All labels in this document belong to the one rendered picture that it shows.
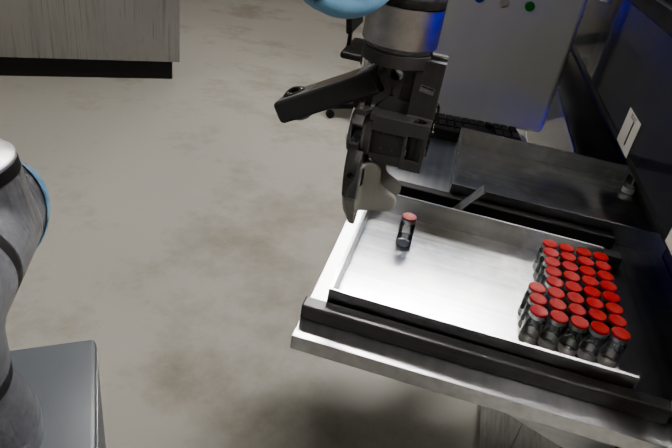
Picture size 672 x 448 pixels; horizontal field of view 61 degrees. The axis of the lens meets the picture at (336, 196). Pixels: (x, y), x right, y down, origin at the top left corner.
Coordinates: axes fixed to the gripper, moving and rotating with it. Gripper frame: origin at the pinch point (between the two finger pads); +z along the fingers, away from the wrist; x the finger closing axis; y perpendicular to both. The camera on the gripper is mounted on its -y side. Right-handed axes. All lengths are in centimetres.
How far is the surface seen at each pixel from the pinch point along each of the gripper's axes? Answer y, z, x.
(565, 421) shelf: 27.7, 10.8, -11.4
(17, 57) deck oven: -238, 87, 216
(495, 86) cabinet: 19, 8, 90
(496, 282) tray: 20.3, 10.0, 8.4
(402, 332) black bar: 9.6, 8.2, -8.3
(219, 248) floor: -62, 98, 110
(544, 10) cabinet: 25, -12, 91
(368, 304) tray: 5.2, 7.3, -6.4
